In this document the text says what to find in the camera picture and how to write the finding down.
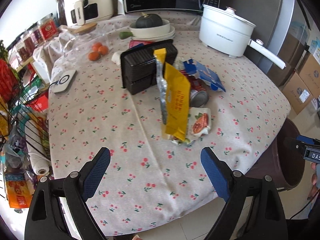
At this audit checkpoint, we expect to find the white nut snack bag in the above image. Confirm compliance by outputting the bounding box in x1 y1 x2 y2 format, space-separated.
170 107 212 145

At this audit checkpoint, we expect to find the red drink can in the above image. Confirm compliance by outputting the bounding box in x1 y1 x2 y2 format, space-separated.
129 40 152 49
180 70 209 107

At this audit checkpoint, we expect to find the blue white torn carton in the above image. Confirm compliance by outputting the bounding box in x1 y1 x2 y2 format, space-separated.
183 59 226 92

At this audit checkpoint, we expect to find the yellow snack wrapper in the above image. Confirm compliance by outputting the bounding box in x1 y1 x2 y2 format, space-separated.
153 48 190 140

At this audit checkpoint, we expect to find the black plastic food tray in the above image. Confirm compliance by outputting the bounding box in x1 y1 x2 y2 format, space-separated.
120 39 178 95

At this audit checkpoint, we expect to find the dark brown trash bin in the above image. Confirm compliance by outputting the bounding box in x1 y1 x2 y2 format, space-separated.
246 119 305 190

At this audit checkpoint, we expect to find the white kitchen scale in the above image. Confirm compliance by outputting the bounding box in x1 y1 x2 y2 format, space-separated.
50 69 77 94

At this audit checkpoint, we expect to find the person's right hand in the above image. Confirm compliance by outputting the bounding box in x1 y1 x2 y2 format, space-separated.
307 163 318 200

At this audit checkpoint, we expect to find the orange snack bag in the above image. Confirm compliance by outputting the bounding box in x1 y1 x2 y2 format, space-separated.
5 174 32 209

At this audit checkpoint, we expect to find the cardboard box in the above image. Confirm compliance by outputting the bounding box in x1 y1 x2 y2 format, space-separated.
299 53 320 98
282 72 313 114

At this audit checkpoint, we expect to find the white paper towel roll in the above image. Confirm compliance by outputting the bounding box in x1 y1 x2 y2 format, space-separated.
24 120 50 176

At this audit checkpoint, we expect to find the grey refrigerator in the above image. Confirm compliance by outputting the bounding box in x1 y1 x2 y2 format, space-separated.
220 0 310 87

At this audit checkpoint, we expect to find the white electric cooking pot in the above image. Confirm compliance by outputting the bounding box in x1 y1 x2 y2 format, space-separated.
199 4 286 69

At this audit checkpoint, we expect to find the cherry print tablecloth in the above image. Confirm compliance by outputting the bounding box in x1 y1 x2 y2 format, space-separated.
35 11 291 236

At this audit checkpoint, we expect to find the orange tangerine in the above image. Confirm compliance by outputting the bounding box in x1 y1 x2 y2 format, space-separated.
91 42 102 51
87 51 101 61
98 46 109 56

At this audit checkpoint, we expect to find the crumpled white tissue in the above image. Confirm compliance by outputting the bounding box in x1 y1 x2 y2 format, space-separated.
111 51 122 67

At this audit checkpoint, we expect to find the white plate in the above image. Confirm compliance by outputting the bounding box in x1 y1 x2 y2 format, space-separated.
131 25 176 42

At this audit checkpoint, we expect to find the glass jar with wooden lid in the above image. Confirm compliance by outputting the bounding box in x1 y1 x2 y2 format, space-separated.
63 23 111 62

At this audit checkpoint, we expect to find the glass spice jar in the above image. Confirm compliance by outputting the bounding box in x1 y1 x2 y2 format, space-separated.
29 26 44 47

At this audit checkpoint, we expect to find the red label glass jar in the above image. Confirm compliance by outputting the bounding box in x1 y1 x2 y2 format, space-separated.
37 14 59 41

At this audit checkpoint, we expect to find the green cucumber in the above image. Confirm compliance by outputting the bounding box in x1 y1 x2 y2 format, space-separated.
119 31 133 40

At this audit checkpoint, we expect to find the dark green pumpkin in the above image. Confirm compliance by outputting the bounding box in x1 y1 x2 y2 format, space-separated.
136 12 163 28

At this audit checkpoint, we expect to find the white ceramic bowl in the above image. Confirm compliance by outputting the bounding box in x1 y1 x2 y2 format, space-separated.
129 19 170 38

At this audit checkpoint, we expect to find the cream air fryer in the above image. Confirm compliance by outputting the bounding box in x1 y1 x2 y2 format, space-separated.
64 0 113 27

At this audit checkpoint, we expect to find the black wire rack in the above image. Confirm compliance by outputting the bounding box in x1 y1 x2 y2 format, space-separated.
1 58 51 195

